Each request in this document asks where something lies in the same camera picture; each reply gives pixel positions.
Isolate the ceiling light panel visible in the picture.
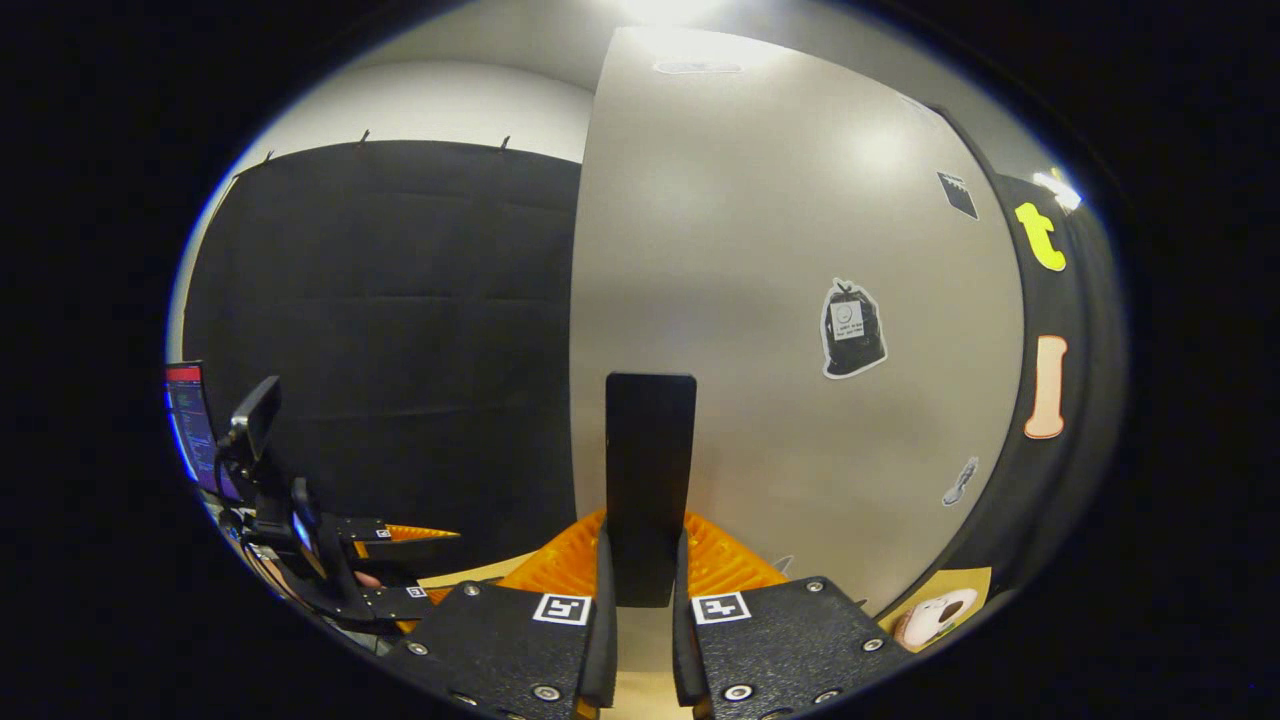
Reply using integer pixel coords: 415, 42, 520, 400
1034, 167, 1084, 212
618, 0, 733, 27

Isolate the computer monitor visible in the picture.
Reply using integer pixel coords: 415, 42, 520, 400
164, 362, 242, 502

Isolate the dark grey cabinet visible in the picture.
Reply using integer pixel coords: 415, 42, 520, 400
928, 100, 1033, 616

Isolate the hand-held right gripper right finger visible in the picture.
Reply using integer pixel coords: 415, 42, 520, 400
672, 510, 913, 720

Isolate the black door handle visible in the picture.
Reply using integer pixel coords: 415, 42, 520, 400
604, 372, 699, 609

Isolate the black backdrop cloth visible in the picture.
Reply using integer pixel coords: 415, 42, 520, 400
180, 140, 1127, 606

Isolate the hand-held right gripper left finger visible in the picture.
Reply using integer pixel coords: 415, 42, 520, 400
405, 510, 619, 720

